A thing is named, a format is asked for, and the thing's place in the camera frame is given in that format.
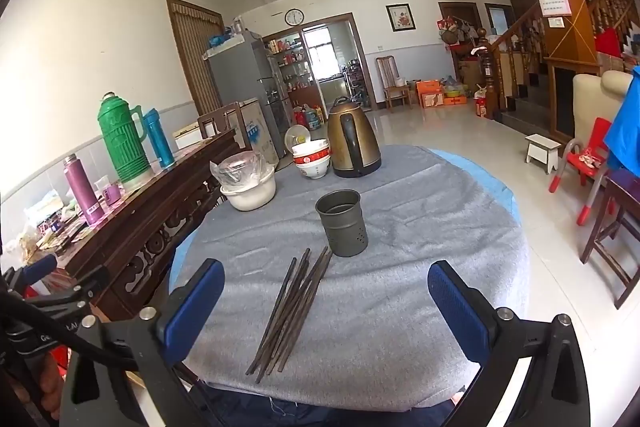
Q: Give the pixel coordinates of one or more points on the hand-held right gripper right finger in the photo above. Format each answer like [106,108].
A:
[452,302]

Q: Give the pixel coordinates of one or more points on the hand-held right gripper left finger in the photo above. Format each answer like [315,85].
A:
[195,307]

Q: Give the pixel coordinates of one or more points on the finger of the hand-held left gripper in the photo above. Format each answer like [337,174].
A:
[75,289]
[40,268]

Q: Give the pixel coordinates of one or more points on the bundle of dark chopsticks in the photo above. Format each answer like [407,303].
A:
[295,307]

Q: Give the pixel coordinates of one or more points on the dark metal chopstick holder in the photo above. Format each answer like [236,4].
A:
[342,227]

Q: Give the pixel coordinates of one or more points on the person's left hand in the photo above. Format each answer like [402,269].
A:
[50,387]

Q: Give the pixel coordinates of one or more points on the pile of assorted packets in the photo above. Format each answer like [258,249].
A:
[45,227]

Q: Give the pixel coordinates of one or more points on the purple vacuum flask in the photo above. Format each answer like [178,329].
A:
[85,192]

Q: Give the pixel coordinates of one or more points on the carved dark wooden sideboard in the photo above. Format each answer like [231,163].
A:
[150,227]

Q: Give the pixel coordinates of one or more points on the pink cup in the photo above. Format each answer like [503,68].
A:
[112,194]

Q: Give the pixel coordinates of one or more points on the white enamel pot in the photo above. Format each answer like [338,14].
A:
[250,199]

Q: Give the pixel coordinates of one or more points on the blue table cover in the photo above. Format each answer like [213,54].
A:
[480,167]

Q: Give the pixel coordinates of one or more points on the green thermos jug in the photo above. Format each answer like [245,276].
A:
[122,142]

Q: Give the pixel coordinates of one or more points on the blue thermos jug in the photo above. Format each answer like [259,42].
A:
[160,142]

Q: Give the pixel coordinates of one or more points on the white box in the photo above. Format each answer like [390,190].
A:
[185,137]

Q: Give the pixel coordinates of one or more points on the gold electric kettle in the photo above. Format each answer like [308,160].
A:
[360,147]

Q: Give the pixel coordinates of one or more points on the plain white bowl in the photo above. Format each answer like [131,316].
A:
[315,172]

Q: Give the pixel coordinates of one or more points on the small white stool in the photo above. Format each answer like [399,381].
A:
[542,144]

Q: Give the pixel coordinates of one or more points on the white bowl with red band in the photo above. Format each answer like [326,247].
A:
[310,159]

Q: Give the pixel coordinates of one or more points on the dark wooden chair back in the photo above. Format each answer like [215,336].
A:
[207,119]

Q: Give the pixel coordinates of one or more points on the dark wooden chair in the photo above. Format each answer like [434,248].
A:
[207,119]
[622,187]

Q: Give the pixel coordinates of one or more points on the orange cardboard box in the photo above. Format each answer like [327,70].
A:
[430,94]

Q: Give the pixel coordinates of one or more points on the wooden staircase with railing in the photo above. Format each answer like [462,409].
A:
[530,102]

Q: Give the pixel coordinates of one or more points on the light wooden chair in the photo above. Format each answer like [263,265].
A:
[397,94]

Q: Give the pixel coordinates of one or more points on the red child chair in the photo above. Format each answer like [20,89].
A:
[597,134]

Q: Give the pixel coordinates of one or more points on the blue water jug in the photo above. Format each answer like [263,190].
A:
[313,119]

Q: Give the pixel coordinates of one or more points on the grey refrigerator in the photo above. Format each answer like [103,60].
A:
[240,72]

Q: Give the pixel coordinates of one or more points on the cream armchair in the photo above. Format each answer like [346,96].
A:
[595,102]

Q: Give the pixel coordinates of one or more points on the blue cloth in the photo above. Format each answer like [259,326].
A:
[625,127]

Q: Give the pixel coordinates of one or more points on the brown curtained door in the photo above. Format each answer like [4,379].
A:
[192,57]

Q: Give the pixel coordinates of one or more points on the pantry shelf with bottles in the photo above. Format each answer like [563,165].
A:
[290,62]

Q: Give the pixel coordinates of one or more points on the red cloth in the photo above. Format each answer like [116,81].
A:
[607,42]

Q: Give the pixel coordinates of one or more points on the framed wall picture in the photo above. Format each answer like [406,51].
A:
[401,18]

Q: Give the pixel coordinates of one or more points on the white wall switch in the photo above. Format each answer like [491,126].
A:
[557,22]

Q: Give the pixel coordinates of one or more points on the round wall clock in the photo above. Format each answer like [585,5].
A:
[294,17]

